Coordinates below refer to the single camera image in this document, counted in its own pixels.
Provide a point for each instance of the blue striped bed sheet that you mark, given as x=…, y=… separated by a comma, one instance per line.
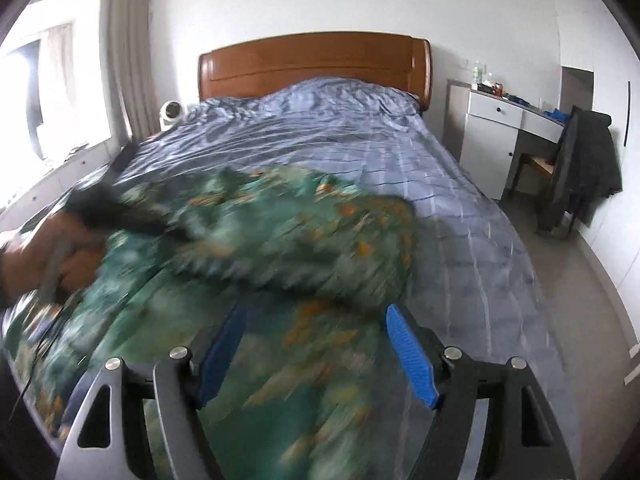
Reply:
x=350, y=135

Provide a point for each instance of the black bag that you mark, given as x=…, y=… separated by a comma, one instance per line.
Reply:
x=585, y=165

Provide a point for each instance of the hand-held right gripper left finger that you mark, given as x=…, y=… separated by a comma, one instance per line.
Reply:
x=220, y=362

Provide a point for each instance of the window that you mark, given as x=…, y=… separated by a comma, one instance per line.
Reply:
x=55, y=75

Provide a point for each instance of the clear bottle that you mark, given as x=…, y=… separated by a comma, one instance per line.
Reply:
x=479, y=74

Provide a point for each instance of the blue item on desk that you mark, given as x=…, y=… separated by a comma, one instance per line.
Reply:
x=556, y=115

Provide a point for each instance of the wooden chair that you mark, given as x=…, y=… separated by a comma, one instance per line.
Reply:
x=537, y=165

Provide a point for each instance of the beige curtain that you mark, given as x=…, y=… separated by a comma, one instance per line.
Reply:
x=132, y=60

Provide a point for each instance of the small white fan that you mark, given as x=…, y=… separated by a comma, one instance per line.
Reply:
x=172, y=111

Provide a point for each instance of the white low cabinet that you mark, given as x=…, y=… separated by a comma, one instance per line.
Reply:
x=50, y=182

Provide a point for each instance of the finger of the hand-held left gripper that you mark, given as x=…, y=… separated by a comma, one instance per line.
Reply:
x=175, y=232

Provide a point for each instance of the wooden headboard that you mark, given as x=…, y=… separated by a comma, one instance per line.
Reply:
x=310, y=60

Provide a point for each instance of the person's left hand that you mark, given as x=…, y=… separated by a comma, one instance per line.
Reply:
x=75, y=265

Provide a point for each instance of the white nightstand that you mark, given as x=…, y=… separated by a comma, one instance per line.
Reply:
x=487, y=140

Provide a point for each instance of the green floral garment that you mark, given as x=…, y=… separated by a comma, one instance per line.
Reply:
x=300, y=240

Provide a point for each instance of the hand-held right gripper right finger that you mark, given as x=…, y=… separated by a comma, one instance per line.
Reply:
x=412, y=355

